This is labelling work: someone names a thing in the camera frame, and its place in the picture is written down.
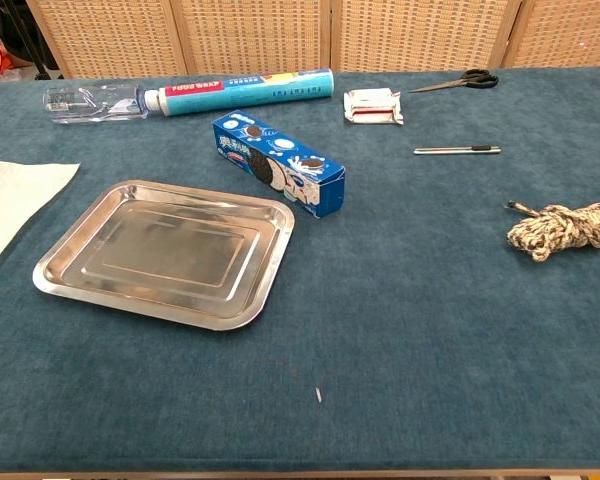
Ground white paper towel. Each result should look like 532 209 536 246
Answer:
0 159 81 274

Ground silver metal tray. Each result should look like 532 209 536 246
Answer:
32 179 296 332

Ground blue cookie box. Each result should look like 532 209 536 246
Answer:
212 109 347 220

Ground white red small packet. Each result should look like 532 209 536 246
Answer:
343 86 405 126

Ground blue table cloth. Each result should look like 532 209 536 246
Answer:
0 66 600 474

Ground food wrap roll box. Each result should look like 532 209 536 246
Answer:
143 68 335 118

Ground silver black pen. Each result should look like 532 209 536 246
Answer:
413 145 502 156

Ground wicker folding screen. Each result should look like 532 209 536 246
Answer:
25 0 600 80

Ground clear plastic bottle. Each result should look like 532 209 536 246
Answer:
42 83 150 125

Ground black tripod stand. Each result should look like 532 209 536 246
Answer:
7 0 54 81

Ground black handled scissors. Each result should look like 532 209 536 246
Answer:
407 68 500 95

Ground beige brown rope bundle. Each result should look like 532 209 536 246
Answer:
503 197 600 263

